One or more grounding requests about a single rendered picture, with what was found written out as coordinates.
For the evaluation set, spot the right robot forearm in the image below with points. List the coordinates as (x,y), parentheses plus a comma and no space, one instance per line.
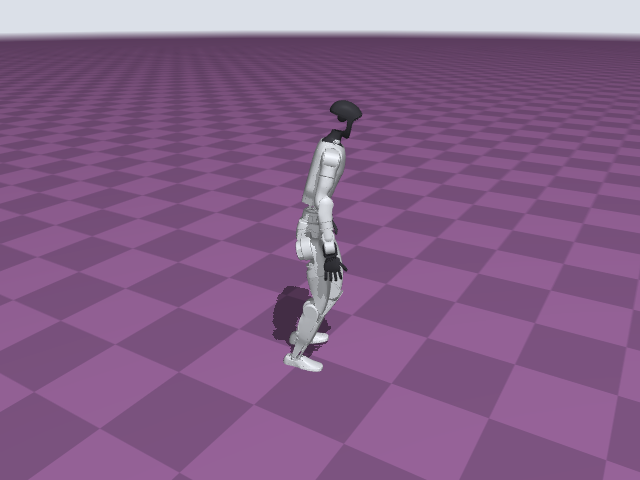
(324,219)

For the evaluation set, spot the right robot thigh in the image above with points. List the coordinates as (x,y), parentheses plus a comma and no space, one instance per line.
(309,248)

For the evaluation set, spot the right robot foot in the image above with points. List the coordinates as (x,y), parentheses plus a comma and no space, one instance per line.
(304,363)

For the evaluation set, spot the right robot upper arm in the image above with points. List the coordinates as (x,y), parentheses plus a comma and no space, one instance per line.
(329,164)

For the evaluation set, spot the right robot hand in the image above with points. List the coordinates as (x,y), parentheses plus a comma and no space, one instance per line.
(332,265)

